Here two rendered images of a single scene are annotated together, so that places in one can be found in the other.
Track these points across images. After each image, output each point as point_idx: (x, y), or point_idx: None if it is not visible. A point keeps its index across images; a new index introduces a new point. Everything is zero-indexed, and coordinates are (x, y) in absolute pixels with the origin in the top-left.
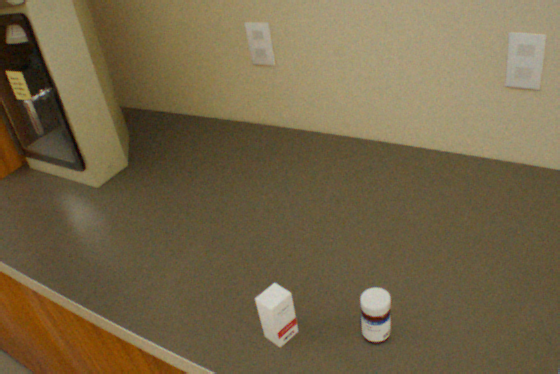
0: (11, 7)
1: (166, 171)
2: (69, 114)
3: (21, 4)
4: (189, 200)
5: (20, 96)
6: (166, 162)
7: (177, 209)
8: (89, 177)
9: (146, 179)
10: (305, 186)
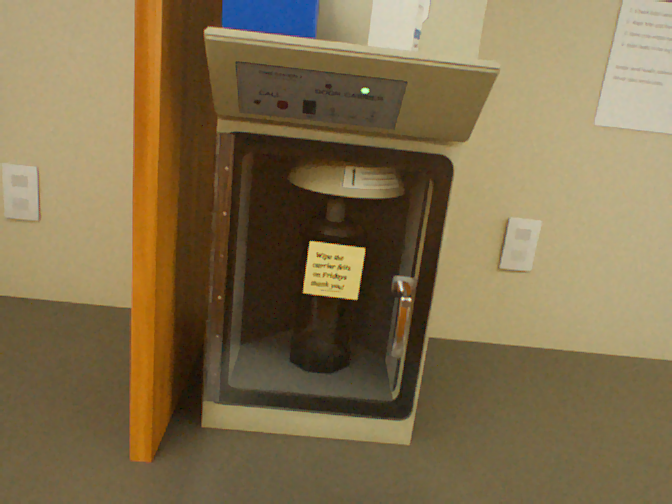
0: (413, 141)
1: (475, 410)
2: (430, 324)
3: (447, 142)
4: (571, 444)
5: (320, 289)
6: (454, 397)
7: (577, 458)
8: (400, 428)
9: (465, 423)
10: (661, 412)
